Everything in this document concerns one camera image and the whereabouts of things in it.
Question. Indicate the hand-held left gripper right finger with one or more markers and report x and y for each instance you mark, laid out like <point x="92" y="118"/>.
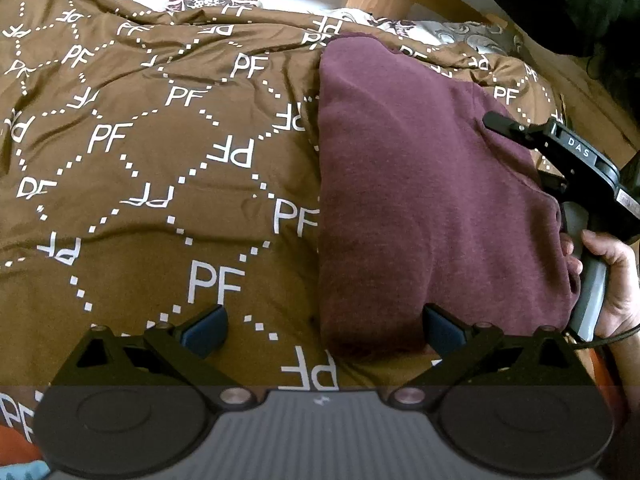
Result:
<point x="442" y="334"/>

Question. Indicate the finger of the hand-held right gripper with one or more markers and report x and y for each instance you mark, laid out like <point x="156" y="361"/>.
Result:
<point x="505" y="123"/>
<point x="552" y="185"/>

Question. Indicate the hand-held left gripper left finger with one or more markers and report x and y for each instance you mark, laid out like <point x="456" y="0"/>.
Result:
<point x="205" y="334"/>

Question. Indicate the maroon sweater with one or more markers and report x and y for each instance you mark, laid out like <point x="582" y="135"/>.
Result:
<point x="415" y="200"/>

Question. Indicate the person's right hand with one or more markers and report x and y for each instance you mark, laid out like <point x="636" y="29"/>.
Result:
<point x="622" y="290"/>

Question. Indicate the dark green jacket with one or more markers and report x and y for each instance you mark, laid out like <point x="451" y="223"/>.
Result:
<point x="560" y="0"/>

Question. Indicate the orange cloth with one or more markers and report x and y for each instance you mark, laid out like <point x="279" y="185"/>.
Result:
<point x="607" y="380"/>
<point x="17" y="442"/>

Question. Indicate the brown patterned blanket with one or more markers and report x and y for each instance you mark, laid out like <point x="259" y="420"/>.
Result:
<point x="140" y="170"/>

